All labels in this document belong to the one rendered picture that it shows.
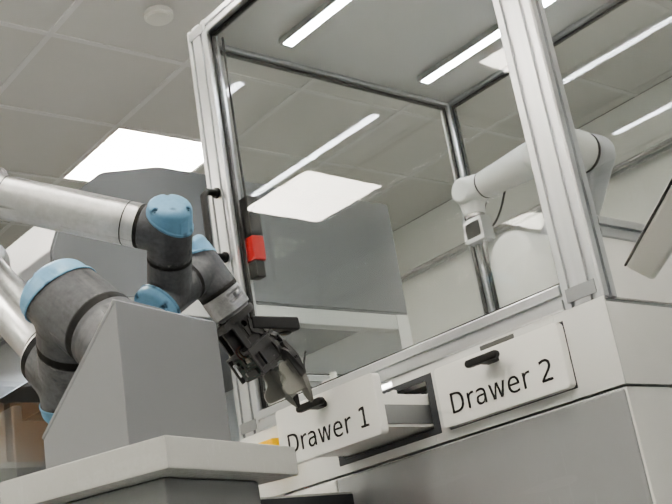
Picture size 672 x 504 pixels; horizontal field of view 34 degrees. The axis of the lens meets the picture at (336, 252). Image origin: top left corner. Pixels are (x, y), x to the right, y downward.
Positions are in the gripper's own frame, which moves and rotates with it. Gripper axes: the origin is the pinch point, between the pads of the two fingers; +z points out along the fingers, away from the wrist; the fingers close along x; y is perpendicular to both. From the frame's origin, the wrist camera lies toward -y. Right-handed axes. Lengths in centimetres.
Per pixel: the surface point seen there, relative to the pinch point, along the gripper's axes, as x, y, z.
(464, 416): 22.4, -8.6, 17.4
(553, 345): 44.6, -12.2, 12.2
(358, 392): 10.2, -2.3, 4.0
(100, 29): -168, -163, -116
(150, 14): -146, -169, -108
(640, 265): 67, -12, 5
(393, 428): 11.4, -3.2, 12.9
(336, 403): 3.9, -2.1, 4.3
